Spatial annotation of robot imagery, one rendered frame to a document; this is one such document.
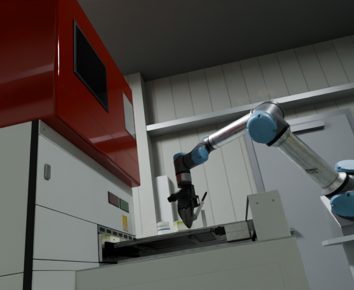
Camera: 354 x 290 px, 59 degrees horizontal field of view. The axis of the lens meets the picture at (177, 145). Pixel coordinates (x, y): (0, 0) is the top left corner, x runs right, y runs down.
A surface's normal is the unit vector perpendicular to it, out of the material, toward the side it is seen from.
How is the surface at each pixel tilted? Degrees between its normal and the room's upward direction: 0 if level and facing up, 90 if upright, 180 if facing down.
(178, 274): 90
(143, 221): 90
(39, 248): 90
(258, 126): 123
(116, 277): 90
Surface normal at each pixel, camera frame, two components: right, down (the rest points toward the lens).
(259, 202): -0.19, -0.36
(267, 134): -0.56, 0.38
